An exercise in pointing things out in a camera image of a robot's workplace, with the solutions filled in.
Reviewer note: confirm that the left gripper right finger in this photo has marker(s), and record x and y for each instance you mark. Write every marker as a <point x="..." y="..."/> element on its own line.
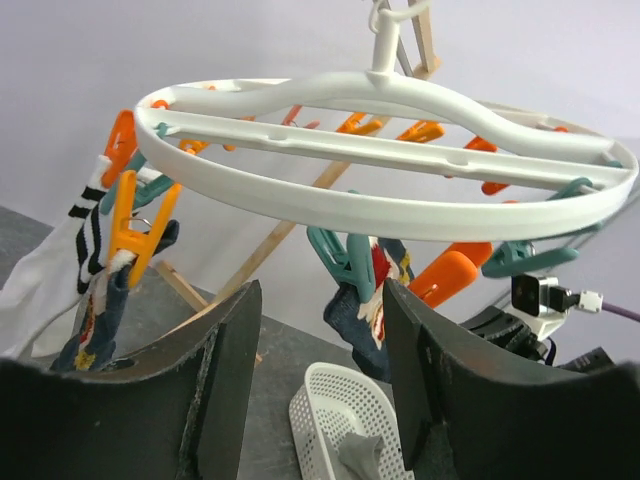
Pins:
<point x="468" y="409"/>

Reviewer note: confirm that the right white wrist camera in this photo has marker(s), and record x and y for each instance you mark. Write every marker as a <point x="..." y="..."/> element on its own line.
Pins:
<point x="543" y="305"/>

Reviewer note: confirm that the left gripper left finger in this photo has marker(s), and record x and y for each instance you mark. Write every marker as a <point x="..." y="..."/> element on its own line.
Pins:
<point x="175" y="409"/>

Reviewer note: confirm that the white sock black stripes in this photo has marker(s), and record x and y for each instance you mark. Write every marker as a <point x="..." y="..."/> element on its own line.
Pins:
<point x="52" y="278"/>

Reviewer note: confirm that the white round clip hanger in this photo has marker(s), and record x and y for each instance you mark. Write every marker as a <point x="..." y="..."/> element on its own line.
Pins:
<point x="590" y="175"/>

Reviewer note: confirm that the dark navy sock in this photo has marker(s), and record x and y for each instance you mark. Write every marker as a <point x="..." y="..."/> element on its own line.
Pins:
<point x="361" y="324"/>

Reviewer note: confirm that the wooden drying rack frame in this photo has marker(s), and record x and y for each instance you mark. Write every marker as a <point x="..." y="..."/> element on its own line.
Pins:
<point x="403" y="58"/>

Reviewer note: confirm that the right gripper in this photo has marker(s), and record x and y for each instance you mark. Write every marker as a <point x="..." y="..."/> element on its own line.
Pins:
<point x="510" y="333"/>

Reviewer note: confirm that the white perforated laundry basket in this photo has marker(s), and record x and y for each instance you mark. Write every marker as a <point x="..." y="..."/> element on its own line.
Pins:
<point x="333" y="402"/>

